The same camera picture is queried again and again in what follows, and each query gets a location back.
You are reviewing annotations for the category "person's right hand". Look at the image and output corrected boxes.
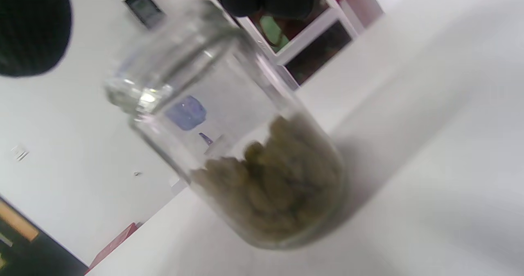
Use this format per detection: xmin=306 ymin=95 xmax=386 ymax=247
xmin=0 ymin=0 xmax=319 ymax=78

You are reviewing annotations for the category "glass storage jar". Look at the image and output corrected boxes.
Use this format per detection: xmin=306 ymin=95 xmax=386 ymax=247
xmin=104 ymin=0 xmax=348 ymax=251

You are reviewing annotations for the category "pile of raisins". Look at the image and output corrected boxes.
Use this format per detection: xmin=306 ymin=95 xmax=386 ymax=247
xmin=190 ymin=114 xmax=346 ymax=244

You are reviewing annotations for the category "red fire extinguisher cabinet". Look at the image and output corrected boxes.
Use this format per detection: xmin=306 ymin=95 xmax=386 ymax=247
xmin=84 ymin=222 xmax=142 ymax=276

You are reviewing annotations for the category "black wall panel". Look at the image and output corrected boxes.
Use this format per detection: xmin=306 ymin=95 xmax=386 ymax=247
xmin=123 ymin=0 xmax=166 ymax=30

